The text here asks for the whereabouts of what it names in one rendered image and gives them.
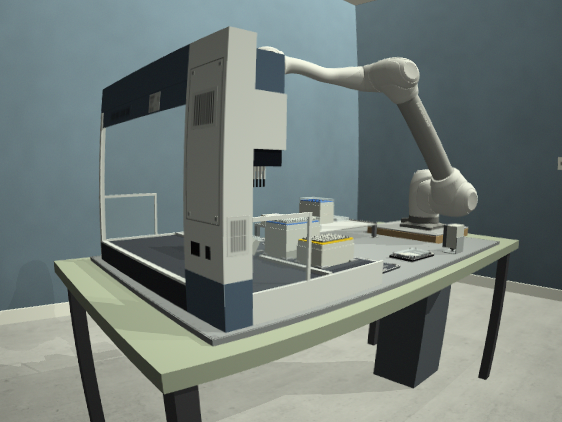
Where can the yellow tip rack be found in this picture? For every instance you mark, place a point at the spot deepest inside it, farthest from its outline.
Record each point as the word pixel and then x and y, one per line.
pixel 331 249

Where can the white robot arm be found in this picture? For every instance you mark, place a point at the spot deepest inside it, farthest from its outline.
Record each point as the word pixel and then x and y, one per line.
pixel 397 78

